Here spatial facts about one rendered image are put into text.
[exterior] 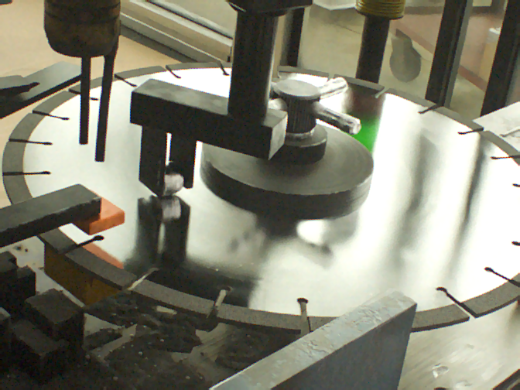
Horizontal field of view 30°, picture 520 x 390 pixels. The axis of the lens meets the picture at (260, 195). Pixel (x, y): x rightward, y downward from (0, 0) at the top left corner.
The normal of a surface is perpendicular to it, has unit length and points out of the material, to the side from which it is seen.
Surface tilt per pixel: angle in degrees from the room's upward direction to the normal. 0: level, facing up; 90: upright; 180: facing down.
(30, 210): 0
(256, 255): 0
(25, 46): 0
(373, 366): 90
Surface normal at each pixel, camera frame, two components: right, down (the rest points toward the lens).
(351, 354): 0.71, 0.40
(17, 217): 0.11, -0.87
